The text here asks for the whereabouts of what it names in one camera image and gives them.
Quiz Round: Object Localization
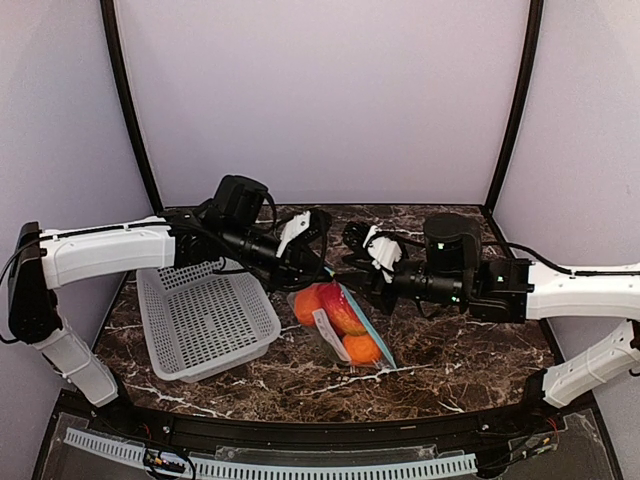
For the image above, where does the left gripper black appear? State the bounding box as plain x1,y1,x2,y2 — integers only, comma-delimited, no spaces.
223,221,334,294

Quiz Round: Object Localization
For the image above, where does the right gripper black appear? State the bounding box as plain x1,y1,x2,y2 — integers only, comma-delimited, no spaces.
333,250,468,315

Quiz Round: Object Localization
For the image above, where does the orange fake fruit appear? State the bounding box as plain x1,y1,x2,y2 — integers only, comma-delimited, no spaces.
293,286,323,327
342,334,382,365

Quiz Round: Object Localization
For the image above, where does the clear zip top bag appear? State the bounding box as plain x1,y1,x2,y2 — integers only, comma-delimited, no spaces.
287,269,397,370

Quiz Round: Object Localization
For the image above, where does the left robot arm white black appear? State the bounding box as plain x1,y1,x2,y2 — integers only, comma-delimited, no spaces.
1,175,331,436

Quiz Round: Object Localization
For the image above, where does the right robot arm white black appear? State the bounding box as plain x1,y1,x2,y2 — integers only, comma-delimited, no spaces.
360,213,639,434

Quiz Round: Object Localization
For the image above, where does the white perforated plastic basket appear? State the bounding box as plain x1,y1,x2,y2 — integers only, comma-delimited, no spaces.
136,258,281,383

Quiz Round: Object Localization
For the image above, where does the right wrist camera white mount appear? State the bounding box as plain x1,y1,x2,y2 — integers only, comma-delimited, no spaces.
342,222,408,284

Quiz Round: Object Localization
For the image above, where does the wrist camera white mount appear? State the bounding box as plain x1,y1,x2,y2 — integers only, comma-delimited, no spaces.
276,210,311,258
342,222,408,284

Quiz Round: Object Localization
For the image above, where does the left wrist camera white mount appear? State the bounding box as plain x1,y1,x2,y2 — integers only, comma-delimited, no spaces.
276,210,311,258

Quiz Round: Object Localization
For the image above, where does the black front rail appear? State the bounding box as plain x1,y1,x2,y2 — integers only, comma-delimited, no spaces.
59,389,596,454

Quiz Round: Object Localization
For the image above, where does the white slotted cable duct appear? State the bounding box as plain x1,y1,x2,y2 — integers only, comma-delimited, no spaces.
64,428,478,479

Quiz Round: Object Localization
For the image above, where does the right black frame post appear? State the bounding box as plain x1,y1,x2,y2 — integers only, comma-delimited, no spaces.
483,0,544,217

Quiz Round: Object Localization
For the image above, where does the black frame post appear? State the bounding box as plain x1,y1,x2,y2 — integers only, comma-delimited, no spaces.
483,0,544,217
99,0,164,213

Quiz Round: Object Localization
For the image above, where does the left black frame post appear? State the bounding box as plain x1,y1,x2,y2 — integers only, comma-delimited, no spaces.
99,0,164,213

